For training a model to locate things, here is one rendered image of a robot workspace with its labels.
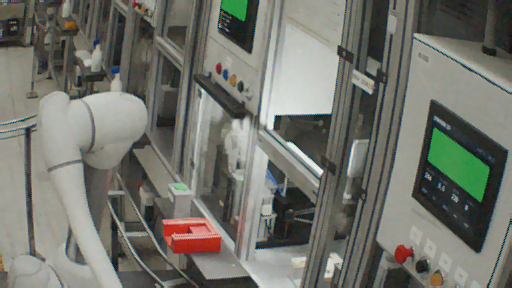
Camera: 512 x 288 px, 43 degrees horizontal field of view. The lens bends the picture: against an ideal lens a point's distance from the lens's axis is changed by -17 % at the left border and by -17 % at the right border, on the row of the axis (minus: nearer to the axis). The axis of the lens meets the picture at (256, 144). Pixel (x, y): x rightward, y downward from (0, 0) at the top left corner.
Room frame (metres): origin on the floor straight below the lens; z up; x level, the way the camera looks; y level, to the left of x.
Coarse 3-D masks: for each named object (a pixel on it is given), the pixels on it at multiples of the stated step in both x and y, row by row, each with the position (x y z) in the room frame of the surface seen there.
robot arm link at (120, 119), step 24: (96, 96) 1.63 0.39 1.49; (120, 96) 1.66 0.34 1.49; (96, 120) 1.56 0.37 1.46; (120, 120) 1.61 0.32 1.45; (144, 120) 1.68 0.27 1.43; (96, 144) 1.57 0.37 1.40; (120, 144) 1.62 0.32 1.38; (96, 168) 1.63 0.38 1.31; (96, 192) 1.65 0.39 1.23; (96, 216) 1.68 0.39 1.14; (72, 240) 1.69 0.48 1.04; (48, 264) 1.73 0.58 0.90; (72, 264) 1.70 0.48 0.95
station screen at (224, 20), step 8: (248, 0) 2.06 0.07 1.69; (224, 16) 2.20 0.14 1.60; (232, 16) 2.15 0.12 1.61; (224, 24) 2.19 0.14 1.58; (232, 24) 2.14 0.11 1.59; (240, 24) 2.09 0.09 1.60; (224, 32) 2.18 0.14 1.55; (232, 32) 2.13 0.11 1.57; (240, 32) 2.08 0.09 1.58; (240, 40) 2.07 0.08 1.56
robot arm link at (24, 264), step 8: (24, 256) 1.66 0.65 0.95; (32, 256) 1.69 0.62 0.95; (16, 264) 1.61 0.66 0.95; (24, 264) 1.62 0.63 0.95; (32, 264) 1.63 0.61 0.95; (40, 264) 1.65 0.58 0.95; (16, 272) 1.59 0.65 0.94; (24, 272) 1.59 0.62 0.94; (32, 272) 1.60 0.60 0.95; (40, 272) 1.62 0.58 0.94; (48, 272) 1.67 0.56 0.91; (8, 280) 1.60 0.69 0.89; (16, 280) 1.57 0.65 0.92; (24, 280) 1.57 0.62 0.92; (32, 280) 1.58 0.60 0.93; (40, 280) 1.60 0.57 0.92; (48, 280) 1.64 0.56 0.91; (56, 280) 1.66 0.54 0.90
